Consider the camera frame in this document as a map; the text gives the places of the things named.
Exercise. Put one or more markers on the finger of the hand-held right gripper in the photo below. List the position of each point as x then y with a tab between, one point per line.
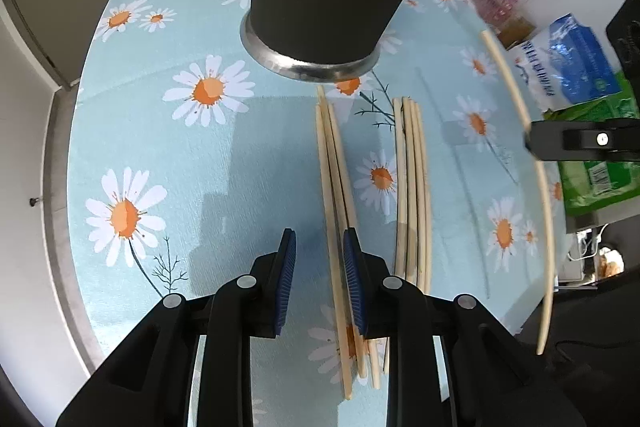
555	141

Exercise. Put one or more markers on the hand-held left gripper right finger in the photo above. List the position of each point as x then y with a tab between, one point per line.
354	282

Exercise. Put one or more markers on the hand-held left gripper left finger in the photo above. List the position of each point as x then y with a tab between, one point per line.
285	282

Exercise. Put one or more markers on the green plastic bag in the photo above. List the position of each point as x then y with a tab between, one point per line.
595	182

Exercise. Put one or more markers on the blue and white bag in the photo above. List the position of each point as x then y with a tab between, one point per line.
570	62

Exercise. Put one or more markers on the jar of brown paste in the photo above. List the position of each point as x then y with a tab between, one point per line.
517	31

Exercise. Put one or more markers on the blue daisy print tablecloth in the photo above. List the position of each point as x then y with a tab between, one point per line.
225	167

